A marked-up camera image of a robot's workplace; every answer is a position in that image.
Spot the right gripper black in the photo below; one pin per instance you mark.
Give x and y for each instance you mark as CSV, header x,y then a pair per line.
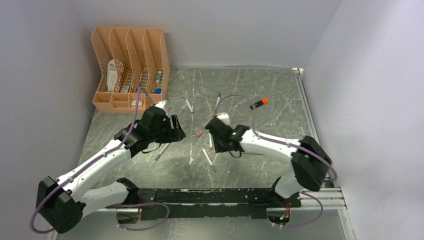
x,y
219,148

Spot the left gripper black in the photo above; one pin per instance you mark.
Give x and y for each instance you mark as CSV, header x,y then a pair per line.
x,y
177,134

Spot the white marker orange end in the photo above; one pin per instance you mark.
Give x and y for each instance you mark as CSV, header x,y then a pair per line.
x,y
211,143

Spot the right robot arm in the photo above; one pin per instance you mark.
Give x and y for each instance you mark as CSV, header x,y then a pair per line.
x,y
308,160

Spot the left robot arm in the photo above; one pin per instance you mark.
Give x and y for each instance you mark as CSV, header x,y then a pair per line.
x,y
63,201

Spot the white pen grey cap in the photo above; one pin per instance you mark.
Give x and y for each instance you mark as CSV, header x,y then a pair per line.
x,y
209,160

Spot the white pen blue cap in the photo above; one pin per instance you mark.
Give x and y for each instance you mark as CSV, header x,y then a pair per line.
x,y
189,105

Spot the white pen teal cap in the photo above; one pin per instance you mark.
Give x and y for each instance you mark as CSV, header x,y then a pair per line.
x,y
218,101

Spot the black orange highlighter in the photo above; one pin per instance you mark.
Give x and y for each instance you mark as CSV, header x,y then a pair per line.
x,y
259,103

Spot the small box in tray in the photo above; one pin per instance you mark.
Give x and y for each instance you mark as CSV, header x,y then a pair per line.
x,y
139,103

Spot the green white tube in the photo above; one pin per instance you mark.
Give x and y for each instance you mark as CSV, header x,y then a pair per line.
x,y
158,77

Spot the white packet in organizer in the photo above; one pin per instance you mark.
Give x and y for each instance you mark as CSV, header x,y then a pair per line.
x,y
112,75

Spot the orange file organizer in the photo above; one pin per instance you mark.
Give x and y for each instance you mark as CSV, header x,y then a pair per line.
x,y
138,53

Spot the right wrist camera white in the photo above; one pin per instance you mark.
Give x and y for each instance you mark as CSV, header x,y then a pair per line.
x,y
224,117

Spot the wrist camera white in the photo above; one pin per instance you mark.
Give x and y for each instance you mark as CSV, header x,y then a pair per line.
x,y
224,117
163,105

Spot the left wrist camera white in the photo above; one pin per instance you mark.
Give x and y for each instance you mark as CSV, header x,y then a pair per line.
x,y
163,105

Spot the black base frame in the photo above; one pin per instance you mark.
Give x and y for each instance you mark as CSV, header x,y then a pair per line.
x,y
212,203

